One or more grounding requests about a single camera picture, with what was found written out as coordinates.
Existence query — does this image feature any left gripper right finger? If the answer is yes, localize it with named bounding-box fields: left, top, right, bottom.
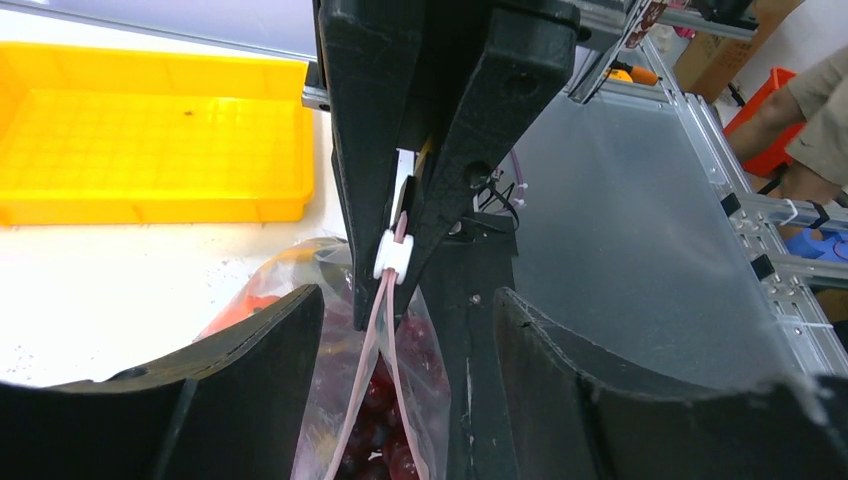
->
left=494, top=288, right=847, bottom=479

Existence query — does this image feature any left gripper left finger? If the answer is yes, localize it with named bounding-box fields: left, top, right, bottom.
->
left=1, top=285, right=324, bottom=479

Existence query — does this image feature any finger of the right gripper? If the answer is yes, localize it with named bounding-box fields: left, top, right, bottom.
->
left=317, top=1, right=424, bottom=331
left=393, top=1, right=580, bottom=314

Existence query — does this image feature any clear zip top bag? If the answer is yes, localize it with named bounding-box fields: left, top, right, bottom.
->
left=199, top=231, right=451, bottom=479

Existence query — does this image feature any red grape bunch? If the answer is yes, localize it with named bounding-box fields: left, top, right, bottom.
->
left=327, top=311, right=451, bottom=479

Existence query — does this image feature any yellow plastic tray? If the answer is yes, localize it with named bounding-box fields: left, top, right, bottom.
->
left=1, top=42, right=315, bottom=226

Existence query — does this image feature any small orange pumpkin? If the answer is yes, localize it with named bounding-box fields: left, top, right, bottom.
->
left=196, top=294, right=280, bottom=340

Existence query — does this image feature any cardboard box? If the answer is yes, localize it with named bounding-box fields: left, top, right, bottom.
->
left=673, top=0, right=801, bottom=102

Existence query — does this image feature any orange plastic crate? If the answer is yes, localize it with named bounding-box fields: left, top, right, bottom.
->
left=724, top=67, right=806, bottom=178

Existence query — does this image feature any person in beige shorts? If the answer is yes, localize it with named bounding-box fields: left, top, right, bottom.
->
left=725, top=44, right=848, bottom=207

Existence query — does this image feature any blue plastic object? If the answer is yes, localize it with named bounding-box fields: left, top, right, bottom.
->
left=785, top=229, right=847, bottom=263

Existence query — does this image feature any orange handled tool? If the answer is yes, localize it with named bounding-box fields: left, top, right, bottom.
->
left=607, top=60, right=662, bottom=86

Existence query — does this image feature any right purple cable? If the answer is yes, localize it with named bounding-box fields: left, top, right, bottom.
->
left=506, top=148, right=529, bottom=210

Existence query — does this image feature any black loop cable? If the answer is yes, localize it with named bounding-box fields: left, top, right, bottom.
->
left=476, top=178, right=521, bottom=230

